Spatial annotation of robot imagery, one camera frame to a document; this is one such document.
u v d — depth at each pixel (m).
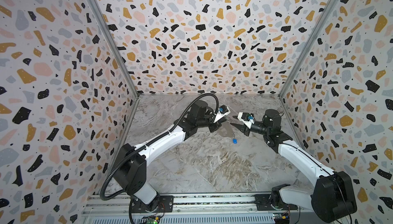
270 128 0.63
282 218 0.72
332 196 0.41
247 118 0.64
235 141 0.91
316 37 0.90
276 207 0.73
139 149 0.44
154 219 0.70
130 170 0.42
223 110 0.65
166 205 0.73
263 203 0.73
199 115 0.62
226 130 0.85
